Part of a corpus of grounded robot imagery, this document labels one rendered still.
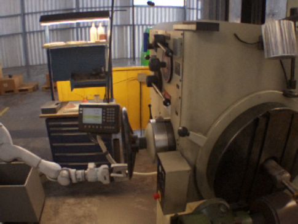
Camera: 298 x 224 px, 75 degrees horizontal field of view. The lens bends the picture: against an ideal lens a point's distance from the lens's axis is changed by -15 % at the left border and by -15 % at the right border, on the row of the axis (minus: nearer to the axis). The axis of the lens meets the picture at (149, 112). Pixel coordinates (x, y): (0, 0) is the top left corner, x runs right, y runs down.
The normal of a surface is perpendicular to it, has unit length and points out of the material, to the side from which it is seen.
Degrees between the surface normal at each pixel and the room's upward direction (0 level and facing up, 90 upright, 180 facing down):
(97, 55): 90
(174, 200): 90
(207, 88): 90
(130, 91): 90
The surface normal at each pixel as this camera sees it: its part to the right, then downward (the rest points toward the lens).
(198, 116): 0.18, 0.36
